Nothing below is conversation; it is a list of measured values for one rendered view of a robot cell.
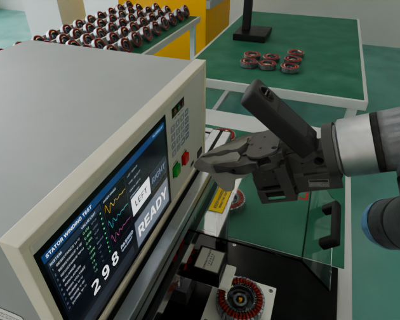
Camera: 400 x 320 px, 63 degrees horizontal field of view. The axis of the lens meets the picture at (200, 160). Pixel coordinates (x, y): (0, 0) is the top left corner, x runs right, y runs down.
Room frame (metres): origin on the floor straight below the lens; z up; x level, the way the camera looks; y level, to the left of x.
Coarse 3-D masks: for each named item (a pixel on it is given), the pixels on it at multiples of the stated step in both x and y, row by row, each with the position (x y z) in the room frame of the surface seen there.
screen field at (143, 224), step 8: (160, 192) 0.38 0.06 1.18; (152, 200) 0.35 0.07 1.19; (160, 200) 0.37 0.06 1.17; (168, 200) 0.40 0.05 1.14; (152, 208) 0.35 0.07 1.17; (160, 208) 0.37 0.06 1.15; (144, 216) 0.33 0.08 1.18; (152, 216) 0.35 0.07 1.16; (136, 224) 0.31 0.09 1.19; (144, 224) 0.32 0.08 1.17; (152, 224) 0.34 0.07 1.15; (136, 232) 0.30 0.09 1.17; (144, 232) 0.32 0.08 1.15
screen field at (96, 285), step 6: (114, 252) 0.26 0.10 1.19; (114, 258) 0.25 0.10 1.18; (120, 258) 0.26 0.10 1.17; (108, 264) 0.24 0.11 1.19; (114, 264) 0.25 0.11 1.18; (102, 270) 0.23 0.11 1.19; (108, 270) 0.24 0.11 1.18; (102, 276) 0.23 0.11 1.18; (108, 276) 0.24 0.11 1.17; (96, 282) 0.22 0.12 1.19; (102, 282) 0.23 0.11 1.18; (90, 288) 0.21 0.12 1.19; (96, 288) 0.22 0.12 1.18; (96, 294) 0.21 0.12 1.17
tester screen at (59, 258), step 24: (144, 144) 0.35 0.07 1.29; (144, 168) 0.34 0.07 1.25; (120, 192) 0.29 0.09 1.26; (168, 192) 0.40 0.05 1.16; (96, 216) 0.24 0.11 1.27; (120, 216) 0.28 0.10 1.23; (72, 240) 0.21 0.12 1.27; (96, 240) 0.23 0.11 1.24; (120, 240) 0.27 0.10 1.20; (144, 240) 0.32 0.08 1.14; (48, 264) 0.18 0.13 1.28; (72, 264) 0.20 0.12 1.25; (96, 264) 0.23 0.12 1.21; (72, 288) 0.19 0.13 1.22; (72, 312) 0.18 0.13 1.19; (96, 312) 0.21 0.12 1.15
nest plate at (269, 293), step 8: (216, 288) 0.47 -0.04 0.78; (264, 288) 0.47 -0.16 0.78; (272, 288) 0.47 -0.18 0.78; (264, 296) 0.45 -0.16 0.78; (272, 296) 0.45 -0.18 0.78; (208, 304) 0.43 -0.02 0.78; (248, 304) 0.43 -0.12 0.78; (272, 304) 0.43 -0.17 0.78; (208, 312) 0.41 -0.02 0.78; (216, 312) 0.41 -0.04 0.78; (264, 312) 0.41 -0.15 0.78
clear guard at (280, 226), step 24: (240, 192) 0.51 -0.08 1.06; (312, 192) 0.51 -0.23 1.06; (216, 216) 0.44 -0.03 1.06; (240, 216) 0.44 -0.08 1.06; (264, 216) 0.44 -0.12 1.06; (288, 216) 0.44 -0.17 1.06; (312, 216) 0.45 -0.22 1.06; (240, 240) 0.38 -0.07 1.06; (264, 240) 0.38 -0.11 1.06; (288, 240) 0.38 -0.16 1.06; (312, 240) 0.39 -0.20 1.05; (312, 264) 0.35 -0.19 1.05
